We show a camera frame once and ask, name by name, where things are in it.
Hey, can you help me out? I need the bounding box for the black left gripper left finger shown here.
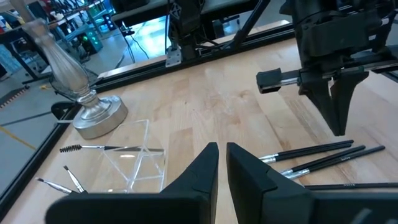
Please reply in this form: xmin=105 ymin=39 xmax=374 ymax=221
xmin=45 ymin=142 xmax=220 ymax=224

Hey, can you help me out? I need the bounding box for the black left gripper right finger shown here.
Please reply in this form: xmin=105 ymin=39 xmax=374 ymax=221
xmin=226 ymin=142 xmax=398 ymax=224

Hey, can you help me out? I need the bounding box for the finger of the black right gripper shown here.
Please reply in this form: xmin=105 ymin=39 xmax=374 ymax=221
xmin=331 ymin=72 xmax=369 ymax=137
xmin=300 ymin=77 xmax=340 ymax=136

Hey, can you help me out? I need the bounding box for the black handle spoolie brush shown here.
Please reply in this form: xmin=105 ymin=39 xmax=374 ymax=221
xmin=58 ymin=144 xmax=165 ymax=154

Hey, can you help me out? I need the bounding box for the clear acrylic organizer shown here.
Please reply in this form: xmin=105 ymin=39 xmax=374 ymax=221
xmin=88 ymin=119 xmax=166 ymax=194

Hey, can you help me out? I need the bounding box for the white shade silver table lamp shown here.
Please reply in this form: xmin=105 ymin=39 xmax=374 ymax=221
xmin=9 ymin=0 xmax=129 ymax=140

